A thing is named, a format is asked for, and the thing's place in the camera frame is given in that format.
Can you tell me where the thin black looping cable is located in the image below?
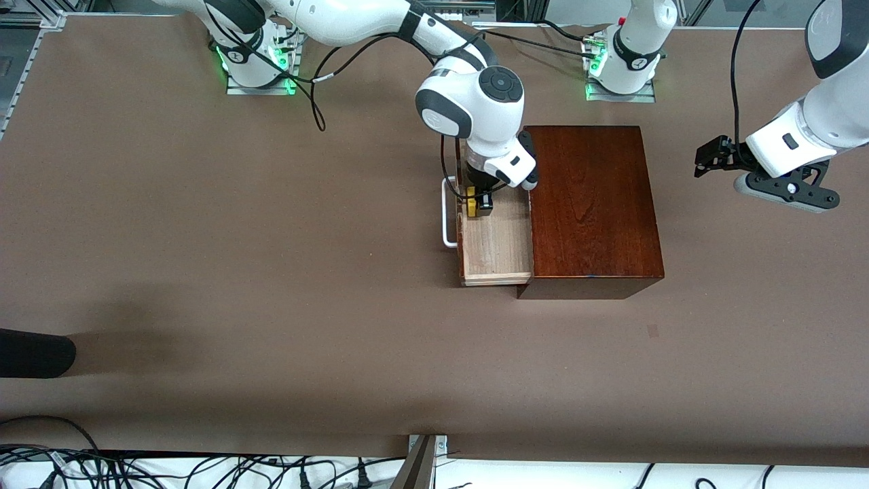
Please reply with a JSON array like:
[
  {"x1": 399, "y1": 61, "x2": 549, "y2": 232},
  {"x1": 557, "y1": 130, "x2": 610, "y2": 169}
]
[{"x1": 299, "y1": 27, "x2": 328, "y2": 133}]

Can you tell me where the brown paper table cover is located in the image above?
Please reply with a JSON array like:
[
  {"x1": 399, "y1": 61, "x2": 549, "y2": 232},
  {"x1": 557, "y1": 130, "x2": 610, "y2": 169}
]
[{"x1": 0, "y1": 14, "x2": 869, "y2": 469}]

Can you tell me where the light wood drawer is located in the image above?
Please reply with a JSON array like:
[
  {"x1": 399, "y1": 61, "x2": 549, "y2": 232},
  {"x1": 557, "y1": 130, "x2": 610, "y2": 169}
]
[{"x1": 441, "y1": 156, "x2": 536, "y2": 287}]

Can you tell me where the aluminium profile beam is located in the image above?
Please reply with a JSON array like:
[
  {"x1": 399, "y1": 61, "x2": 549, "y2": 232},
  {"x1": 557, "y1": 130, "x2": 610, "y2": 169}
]
[{"x1": 388, "y1": 435, "x2": 449, "y2": 489}]

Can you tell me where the black ribbed foam cylinder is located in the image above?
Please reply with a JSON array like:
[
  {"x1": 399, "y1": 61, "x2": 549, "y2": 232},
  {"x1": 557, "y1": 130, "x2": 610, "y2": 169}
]
[{"x1": 0, "y1": 329, "x2": 77, "y2": 379}]

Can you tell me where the thick black gripper cable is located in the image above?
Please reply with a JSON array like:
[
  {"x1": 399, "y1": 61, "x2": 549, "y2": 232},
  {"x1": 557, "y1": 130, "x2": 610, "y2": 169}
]
[{"x1": 202, "y1": 0, "x2": 476, "y2": 86}]

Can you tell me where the black floor cable loop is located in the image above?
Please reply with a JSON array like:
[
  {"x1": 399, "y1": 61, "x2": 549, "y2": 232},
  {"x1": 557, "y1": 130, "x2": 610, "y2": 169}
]
[{"x1": 0, "y1": 415, "x2": 101, "y2": 454}]

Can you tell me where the black cable with white label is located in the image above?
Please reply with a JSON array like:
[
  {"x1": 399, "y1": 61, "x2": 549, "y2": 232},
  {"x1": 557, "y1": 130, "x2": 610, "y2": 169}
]
[{"x1": 37, "y1": 448, "x2": 77, "y2": 489}]

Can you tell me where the white power strip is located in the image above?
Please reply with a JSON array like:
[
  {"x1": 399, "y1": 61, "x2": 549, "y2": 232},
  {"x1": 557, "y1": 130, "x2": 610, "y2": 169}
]
[{"x1": 434, "y1": 0, "x2": 496, "y2": 21}]

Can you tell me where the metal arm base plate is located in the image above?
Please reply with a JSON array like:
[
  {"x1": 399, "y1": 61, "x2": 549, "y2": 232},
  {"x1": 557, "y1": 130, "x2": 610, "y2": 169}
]
[
  {"x1": 584, "y1": 37, "x2": 657, "y2": 104},
  {"x1": 226, "y1": 37, "x2": 301, "y2": 96}
]

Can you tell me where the dark brown wooden cabinet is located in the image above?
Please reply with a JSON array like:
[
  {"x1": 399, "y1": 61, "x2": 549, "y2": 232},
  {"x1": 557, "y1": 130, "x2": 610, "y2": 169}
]
[{"x1": 515, "y1": 126, "x2": 665, "y2": 300}]

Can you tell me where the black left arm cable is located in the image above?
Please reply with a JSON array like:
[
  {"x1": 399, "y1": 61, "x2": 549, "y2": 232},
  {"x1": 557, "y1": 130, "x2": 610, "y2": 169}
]
[{"x1": 728, "y1": 0, "x2": 765, "y2": 168}]

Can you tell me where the black cable with plug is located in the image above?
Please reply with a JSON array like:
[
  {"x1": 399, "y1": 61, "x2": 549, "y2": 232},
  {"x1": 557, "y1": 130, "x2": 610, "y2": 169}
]
[
  {"x1": 312, "y1": 456, "x2": 408, "y2": 489},
  {"x1": 258, "y1": 458, "x2": 340, "y2": 489}
]

